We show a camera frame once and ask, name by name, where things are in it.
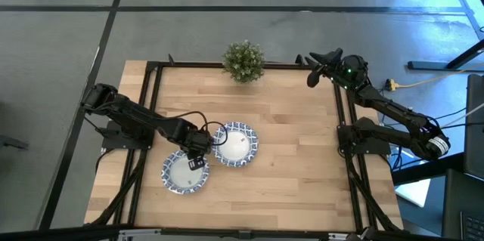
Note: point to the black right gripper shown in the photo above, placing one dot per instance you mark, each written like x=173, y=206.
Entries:
x=349, y=75

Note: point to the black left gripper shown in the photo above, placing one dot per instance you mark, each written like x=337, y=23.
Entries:
x=196, y=141

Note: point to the blue patterned paper bowl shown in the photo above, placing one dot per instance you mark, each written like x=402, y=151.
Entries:
x=236, y=146
x=181, y=177

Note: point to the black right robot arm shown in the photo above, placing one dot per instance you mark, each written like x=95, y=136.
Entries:
x=401, y=114

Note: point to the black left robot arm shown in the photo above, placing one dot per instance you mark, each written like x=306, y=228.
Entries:
x=132, y=114

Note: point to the yellow power plug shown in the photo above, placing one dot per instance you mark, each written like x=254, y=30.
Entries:
x=391, y=84

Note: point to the artificial potted green plant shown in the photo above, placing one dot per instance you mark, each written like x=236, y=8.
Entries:
x=244, y=61

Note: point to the black rig crossbeam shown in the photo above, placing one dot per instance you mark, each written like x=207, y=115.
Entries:
x=242, y=234

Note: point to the black desk foot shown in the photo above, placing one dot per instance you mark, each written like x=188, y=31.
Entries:
x=427, y=65

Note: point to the black desk beam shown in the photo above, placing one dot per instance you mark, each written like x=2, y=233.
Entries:
x=427, y=169

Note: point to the white sheet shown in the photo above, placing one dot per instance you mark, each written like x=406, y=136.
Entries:
x=414, y=192

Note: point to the black computer case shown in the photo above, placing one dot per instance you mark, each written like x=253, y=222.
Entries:
x=475, y=127

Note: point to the grey chair base leg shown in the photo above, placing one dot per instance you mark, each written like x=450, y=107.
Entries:
x=11, y=143

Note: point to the black frame clamp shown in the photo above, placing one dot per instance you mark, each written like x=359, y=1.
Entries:
x=171, y=60
x=299, y=60

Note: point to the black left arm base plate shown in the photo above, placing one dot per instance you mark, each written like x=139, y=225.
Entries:
x=125, y=144

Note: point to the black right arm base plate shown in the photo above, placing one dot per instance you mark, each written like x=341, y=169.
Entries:
x=363, y=150

